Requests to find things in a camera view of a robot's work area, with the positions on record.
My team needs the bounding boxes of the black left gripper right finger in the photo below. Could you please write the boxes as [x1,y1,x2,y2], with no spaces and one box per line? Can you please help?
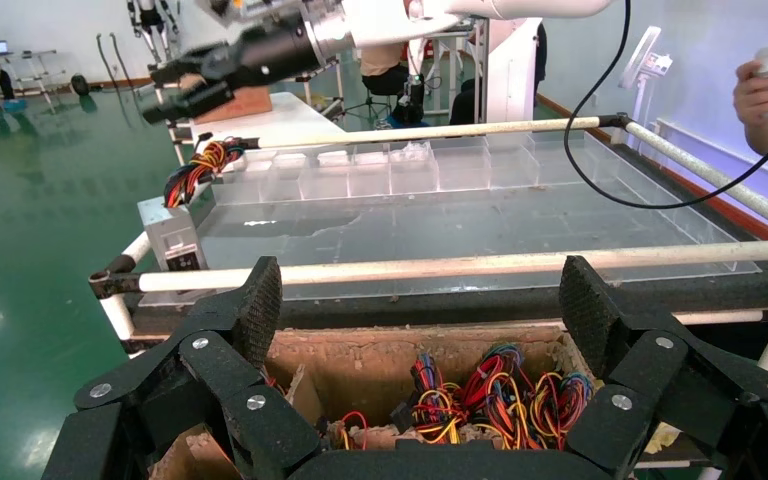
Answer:
[559,254,768,478]

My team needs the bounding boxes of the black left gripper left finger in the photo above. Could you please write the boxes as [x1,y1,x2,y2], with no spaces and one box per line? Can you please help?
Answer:
[72,256,322,480]

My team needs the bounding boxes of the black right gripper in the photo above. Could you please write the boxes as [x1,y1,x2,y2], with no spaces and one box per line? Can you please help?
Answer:
[142,13,322,125]

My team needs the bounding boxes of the bare operator hand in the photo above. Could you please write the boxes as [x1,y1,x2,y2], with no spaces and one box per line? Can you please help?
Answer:
[733,58,768,128]

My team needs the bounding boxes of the brown board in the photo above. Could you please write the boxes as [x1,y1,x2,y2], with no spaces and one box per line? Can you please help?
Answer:
[191,86,274,126]

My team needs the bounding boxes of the grey humanoid robot legs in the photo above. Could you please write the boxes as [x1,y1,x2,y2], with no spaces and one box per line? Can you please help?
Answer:
[125,0,183,68]

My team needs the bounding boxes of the cardboard divider insert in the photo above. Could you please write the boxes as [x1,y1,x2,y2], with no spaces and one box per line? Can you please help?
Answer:
[283,362,326,429]

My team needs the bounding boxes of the white table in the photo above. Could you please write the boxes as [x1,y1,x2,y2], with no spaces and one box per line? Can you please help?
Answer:
[188,91,349,152]

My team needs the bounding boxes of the brown cardboard box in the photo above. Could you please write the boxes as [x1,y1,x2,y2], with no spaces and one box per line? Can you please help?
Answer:
[148,321,601,480]

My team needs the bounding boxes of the clear acrylic divider tray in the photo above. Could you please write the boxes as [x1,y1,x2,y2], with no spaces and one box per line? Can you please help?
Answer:
[138,129,763,306]

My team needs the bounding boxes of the seated person brown shirt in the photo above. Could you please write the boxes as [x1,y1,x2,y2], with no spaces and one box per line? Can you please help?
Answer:
[359,42,413,97]

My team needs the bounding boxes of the white column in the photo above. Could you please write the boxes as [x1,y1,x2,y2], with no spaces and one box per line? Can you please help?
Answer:
[486,18,543,125]

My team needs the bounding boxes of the white tablet on stand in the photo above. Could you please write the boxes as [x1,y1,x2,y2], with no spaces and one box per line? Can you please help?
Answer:
[617,25,675,128]

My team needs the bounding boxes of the grey power supply coloured wires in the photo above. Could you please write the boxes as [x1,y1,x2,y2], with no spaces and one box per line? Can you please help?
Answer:
[330,410,372,452]
[390,351,466,446]
[530,370,597,452]
[460,343,534,452]

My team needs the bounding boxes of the black hanging cable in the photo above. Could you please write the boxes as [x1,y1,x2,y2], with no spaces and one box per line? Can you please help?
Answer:
[562,0,768,211]

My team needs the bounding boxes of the white pipe rack frame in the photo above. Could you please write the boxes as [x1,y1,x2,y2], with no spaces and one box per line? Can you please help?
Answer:
[87,113,768,379]

